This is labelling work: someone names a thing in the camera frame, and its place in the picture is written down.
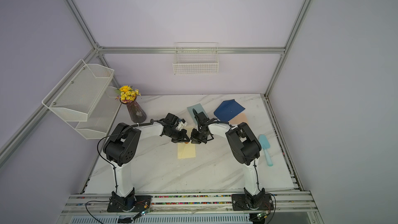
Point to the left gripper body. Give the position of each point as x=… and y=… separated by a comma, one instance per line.
x=174, y=132

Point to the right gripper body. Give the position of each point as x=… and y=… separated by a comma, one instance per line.
x=202, y=131

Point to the cream envelope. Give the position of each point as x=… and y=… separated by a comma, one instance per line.
x=186, y=150

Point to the teal envelope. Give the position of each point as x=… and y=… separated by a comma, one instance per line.
x=198, y=108

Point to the peach paper sheet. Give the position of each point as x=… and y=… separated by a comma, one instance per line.
x=239, y=119

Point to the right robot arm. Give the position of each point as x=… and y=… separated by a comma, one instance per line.
x=244, y=146

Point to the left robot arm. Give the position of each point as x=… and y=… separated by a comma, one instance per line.
x=121, y=146

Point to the dark blue envelope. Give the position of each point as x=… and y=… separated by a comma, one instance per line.
x=227, y=110

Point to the dark glass vase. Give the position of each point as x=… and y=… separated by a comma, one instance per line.
x=137, y=114

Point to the yellow flower bouquet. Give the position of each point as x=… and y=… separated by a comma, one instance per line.
x=127, y=94

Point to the small light blue object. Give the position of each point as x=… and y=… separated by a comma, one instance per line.
x=265, y=147

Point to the white mesh two-tier shelf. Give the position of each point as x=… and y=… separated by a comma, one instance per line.
x=85, y=100

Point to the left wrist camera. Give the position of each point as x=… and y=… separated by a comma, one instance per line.
x=181, y=124

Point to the white wire wall basket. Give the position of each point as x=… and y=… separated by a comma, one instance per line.
x=196, y=58

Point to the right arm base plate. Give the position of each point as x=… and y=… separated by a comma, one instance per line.
x=262, y=201

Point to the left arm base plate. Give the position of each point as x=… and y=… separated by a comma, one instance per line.
x=128, y=204

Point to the aluminium front rail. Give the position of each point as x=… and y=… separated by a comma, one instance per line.
x=281, y=207

